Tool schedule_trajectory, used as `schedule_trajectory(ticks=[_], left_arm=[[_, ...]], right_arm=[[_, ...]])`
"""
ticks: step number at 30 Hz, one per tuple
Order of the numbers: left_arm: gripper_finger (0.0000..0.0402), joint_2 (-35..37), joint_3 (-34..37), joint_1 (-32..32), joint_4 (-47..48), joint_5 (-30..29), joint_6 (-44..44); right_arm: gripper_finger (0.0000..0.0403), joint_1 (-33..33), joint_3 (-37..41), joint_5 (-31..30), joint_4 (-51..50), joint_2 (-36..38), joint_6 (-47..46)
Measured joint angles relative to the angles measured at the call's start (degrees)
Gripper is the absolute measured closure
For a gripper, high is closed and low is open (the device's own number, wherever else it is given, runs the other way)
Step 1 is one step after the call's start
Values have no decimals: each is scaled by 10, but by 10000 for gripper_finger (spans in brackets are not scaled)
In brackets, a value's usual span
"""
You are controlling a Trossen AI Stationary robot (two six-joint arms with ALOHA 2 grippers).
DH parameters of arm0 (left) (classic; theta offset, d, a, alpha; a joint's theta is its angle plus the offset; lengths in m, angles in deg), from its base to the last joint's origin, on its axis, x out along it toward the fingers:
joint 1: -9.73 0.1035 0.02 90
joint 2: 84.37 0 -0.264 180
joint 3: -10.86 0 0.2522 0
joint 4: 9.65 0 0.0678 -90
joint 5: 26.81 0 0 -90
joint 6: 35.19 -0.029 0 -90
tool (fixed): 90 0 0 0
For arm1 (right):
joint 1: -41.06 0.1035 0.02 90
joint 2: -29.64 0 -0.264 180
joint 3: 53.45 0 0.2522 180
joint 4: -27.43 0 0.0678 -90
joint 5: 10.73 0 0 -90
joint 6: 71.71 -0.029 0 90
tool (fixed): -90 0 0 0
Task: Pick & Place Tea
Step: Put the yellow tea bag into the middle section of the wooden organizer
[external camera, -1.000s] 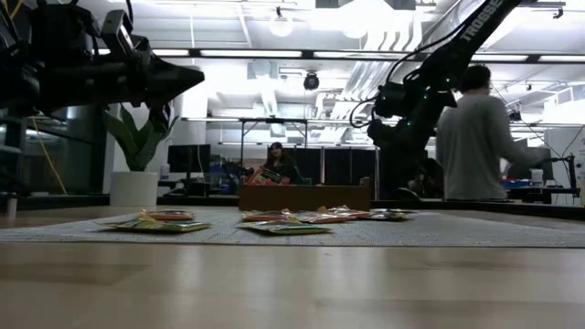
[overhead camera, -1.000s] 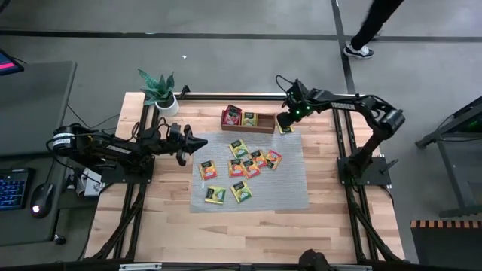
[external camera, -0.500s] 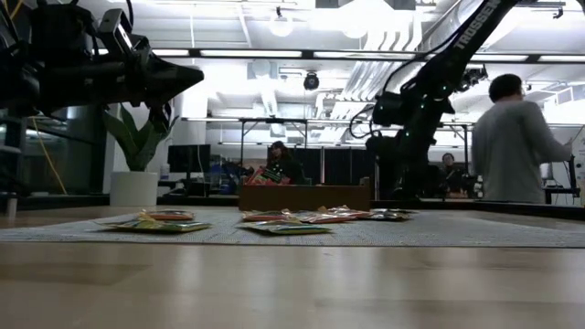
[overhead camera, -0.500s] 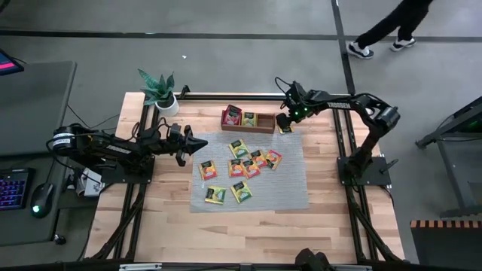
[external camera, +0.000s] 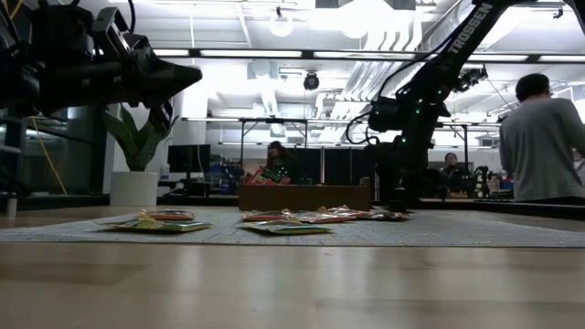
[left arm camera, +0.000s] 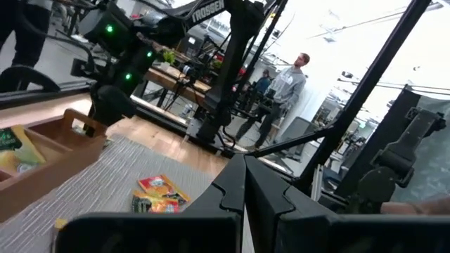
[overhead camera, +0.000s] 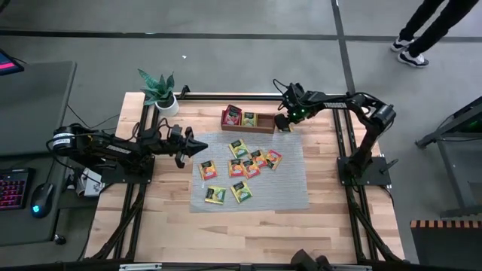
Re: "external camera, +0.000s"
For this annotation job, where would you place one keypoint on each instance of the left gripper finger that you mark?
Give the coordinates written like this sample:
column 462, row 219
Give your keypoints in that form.
column 169, row 75
column 153, row 98

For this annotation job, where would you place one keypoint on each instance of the green lemon lime tea packet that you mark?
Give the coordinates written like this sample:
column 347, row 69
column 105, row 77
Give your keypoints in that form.
column 285, row 228
column 153, row 226

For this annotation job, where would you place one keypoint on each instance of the red strawberry tea packet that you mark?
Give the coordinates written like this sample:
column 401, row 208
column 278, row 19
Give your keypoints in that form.
column 274, row 176
column 253, row 179

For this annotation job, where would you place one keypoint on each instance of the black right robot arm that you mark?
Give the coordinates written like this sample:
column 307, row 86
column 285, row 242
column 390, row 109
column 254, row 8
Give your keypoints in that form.
column 457, row 50

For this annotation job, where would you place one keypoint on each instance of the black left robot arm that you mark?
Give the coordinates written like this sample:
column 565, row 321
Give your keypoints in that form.
column 45, row 59

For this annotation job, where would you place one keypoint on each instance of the wooden compartment tea box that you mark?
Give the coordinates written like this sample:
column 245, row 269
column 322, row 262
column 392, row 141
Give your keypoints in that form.
column 301, row 197

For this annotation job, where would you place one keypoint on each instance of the ceiling strip light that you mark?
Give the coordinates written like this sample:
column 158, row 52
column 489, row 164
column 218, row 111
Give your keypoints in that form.
column 171, row 52

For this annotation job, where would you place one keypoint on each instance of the grey woven placemat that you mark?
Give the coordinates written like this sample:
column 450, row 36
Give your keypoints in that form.
column 411, row 233

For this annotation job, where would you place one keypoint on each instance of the black partition panel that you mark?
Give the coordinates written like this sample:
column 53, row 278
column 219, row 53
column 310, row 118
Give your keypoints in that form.
column 363, row 169
column 337, row 166

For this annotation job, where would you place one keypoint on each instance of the person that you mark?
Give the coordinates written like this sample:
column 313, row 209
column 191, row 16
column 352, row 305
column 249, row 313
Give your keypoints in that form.
column 541, row 146
column 452, row 171
column 279, row 160

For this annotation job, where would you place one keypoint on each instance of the snake plant in white pot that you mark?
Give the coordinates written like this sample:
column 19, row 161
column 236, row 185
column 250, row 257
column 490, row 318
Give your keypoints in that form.
column 137, row 151

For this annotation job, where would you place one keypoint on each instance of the black computer monitor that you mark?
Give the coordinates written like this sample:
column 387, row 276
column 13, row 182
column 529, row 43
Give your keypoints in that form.
column 188, row 157

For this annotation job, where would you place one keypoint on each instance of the small white cup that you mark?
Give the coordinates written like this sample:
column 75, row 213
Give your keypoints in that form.
column 164, row 171

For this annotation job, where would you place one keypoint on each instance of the round pendant lamp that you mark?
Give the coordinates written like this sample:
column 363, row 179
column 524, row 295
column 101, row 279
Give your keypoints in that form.
column 281, row 25

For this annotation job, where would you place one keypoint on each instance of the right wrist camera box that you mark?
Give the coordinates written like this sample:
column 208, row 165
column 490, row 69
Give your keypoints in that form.
column 384, row 157

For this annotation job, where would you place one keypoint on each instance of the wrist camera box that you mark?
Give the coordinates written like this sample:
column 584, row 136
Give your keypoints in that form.
column 384, row 157
column 112, row 29

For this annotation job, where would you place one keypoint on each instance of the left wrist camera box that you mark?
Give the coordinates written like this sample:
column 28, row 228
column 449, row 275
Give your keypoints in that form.
column 112, row 29

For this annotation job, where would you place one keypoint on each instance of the black ceiling camera cluster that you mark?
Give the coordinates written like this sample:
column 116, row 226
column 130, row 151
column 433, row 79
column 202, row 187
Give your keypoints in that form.
column 475, row 75

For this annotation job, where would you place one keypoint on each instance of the black workbench frame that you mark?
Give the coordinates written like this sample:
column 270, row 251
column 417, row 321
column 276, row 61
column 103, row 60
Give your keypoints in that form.
column 274, row 121

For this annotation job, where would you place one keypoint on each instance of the small white post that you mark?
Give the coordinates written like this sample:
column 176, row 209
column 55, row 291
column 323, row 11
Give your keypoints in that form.
column 12, row 205

